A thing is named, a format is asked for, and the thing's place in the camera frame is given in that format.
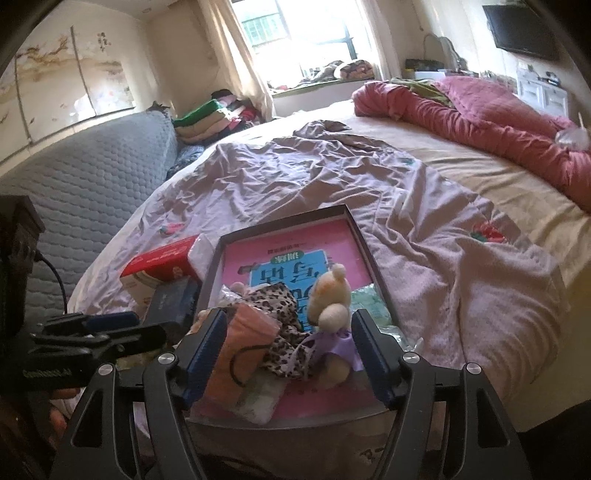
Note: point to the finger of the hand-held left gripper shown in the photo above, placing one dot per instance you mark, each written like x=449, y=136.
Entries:
x=111, y=319
x=143, y=336

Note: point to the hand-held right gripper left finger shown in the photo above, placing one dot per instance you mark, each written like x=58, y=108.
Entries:
x=203, y=360

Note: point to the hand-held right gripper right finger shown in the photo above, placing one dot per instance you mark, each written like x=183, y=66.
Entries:
x=374, y=360

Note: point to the pink pouch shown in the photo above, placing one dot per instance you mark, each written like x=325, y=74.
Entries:
x=240, y=350

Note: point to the green tissue pack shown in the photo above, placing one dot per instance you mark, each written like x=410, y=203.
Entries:
x=369, y=300

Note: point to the cream plush bear purple dress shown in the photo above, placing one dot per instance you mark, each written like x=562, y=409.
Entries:
x=328, y=314

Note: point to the white floral tissue pack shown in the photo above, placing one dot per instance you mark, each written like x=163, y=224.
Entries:
x=258, y=397

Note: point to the leopard print cloth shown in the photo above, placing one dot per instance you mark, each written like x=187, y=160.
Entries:
x=272, y=300

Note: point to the pink book box tray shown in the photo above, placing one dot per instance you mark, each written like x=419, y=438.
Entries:
x=240, y=254

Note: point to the person's left hand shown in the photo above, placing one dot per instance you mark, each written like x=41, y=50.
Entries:
x=64, y=396

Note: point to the dark blue box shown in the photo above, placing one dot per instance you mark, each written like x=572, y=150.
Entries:
x=171, y=300

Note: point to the red and white tissue box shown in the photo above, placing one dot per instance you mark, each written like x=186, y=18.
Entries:
x=157, y=263

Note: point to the grey quilted headboard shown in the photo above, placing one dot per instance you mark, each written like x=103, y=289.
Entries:
x=92, y=184

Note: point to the dark blue patterned pillow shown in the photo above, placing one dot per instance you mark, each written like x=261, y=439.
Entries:
x=184, y=159

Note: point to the pale purple printed blanket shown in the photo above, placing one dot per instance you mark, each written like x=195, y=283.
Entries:
x=323, y=184

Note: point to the stack of folded clothes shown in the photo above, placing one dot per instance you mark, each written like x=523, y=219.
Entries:
x=203, y=115

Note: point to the beige bed sheet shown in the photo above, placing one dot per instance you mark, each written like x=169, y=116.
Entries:
x=531, y=194

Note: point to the painted wardrobe doors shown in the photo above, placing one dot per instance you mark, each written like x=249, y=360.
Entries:
x=60, y=78

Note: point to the red quilt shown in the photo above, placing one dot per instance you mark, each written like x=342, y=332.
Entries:
x=485, y=120

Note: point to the green cloth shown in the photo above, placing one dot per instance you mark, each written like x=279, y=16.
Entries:
x=425, y=88

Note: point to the cream curtain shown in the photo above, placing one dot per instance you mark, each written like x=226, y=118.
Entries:
x=376, y=41
x=235, y=60

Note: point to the clear plastic bag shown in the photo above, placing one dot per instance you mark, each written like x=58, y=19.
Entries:
x=572, y=136

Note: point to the black box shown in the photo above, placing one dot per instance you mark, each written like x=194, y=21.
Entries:
x=418, y=63

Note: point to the white cabinet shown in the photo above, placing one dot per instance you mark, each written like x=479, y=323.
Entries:
x=540, y=92

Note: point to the window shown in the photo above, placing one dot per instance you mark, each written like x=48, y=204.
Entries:
x=300, y=32

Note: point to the black television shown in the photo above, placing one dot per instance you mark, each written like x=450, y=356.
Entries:
x=521, y=32

